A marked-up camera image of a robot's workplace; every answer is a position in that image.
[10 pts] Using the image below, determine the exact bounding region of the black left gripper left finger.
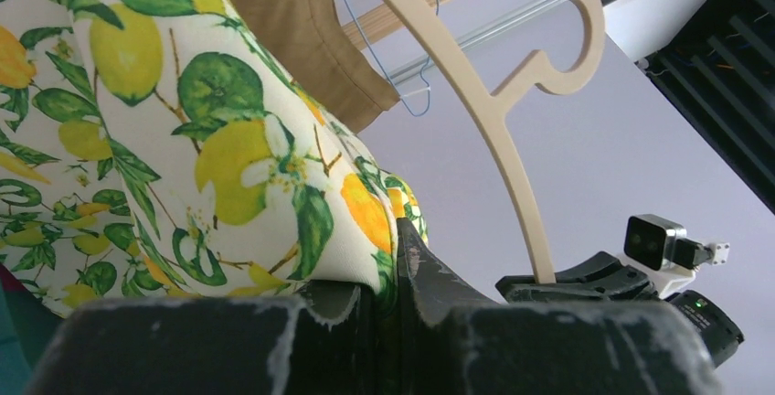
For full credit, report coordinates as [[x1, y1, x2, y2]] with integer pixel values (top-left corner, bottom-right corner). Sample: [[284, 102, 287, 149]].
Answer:
[[27, 281, 376, 394]]

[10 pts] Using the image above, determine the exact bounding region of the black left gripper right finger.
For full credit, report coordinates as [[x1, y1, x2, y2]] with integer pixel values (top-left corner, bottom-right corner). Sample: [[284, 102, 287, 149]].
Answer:
[[397, 219, 722, 394]]

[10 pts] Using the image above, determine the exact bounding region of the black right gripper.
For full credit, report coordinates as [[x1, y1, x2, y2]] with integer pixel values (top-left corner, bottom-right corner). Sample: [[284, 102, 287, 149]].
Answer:
[[495, 251, 659, 303]]

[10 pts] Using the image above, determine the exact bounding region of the beige wooden hanger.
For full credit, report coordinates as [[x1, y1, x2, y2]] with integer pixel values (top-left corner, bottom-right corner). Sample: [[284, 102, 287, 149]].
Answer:
[[338, 0, 607, 285]]

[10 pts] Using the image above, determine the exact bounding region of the yellow patterned cloth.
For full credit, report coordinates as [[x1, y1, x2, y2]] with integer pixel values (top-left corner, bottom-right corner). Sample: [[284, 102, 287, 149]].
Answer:
[[1, 0, 426, 316]]

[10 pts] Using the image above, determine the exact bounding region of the brown skirt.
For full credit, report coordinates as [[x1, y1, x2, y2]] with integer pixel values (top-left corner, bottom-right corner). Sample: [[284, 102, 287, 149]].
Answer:
[[231, 0, 399, 133]]

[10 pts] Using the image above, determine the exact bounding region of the magenta cloth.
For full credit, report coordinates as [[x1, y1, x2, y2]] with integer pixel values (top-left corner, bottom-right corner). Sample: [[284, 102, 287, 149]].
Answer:
[[0, 265, 26, 293]]

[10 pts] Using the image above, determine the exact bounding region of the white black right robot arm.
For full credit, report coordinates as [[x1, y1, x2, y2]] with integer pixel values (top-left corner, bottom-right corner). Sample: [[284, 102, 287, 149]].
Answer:
[[495, 251, 744, 367]]

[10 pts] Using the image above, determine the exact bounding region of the teal plastic basket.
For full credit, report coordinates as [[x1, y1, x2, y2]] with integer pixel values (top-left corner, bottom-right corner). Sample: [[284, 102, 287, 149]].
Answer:
[[1, 283, 63, 394]]

